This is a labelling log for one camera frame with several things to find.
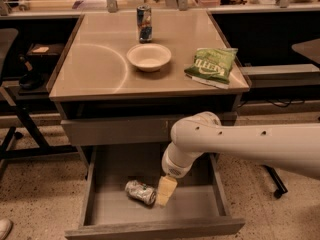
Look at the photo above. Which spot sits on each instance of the green chip bag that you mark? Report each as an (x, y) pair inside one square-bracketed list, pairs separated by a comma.
[(212, 66)]

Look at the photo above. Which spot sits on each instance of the white paper bowl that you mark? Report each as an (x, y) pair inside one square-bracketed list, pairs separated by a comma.
[(149, 57)]

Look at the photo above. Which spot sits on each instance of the white shoe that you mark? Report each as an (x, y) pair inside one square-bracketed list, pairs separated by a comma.
[(5, 228)]

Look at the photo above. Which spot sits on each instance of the upright blue silver can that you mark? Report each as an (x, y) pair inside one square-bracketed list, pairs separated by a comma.
[(144, 23)]

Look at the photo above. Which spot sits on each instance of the grey upper drawer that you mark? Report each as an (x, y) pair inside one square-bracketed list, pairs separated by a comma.
[(120, 130)]

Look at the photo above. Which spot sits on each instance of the crushed silver can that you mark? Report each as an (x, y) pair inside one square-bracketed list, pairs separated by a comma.
[(141, 191)]

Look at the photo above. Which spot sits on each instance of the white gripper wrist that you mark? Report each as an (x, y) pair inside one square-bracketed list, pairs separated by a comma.
[(172, 168)]

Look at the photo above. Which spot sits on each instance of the grey drawer cabinet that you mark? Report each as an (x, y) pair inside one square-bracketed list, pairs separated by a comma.
[(96, 79)]

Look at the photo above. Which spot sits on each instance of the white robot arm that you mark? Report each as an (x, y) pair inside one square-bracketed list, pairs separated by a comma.
[(290, 147)]

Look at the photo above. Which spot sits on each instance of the open grey lower drawer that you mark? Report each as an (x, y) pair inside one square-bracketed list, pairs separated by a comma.
[(198, 207)]

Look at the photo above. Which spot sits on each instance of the black wheeled stand leg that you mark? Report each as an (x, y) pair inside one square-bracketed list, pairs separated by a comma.
[(280, 187)]

